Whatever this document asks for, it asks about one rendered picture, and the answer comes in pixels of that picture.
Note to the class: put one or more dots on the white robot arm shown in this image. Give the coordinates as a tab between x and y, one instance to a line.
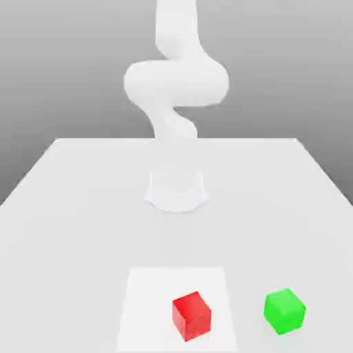
176	82

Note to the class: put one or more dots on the small red cube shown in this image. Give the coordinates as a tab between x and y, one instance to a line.
191	315

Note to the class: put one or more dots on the small green cube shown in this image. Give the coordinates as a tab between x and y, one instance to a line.
284	311

